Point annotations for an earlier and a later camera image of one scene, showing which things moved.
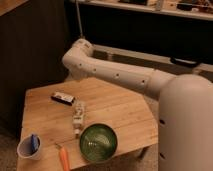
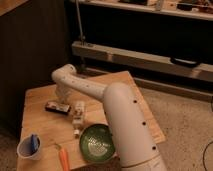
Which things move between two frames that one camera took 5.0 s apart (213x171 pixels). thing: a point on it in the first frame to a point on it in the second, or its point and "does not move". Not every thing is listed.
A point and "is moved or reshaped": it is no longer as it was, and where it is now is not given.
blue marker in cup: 34,143 does not move
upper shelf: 189,9 does not move
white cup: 29,147 does not move
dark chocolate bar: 63,97 is moved or reshaped
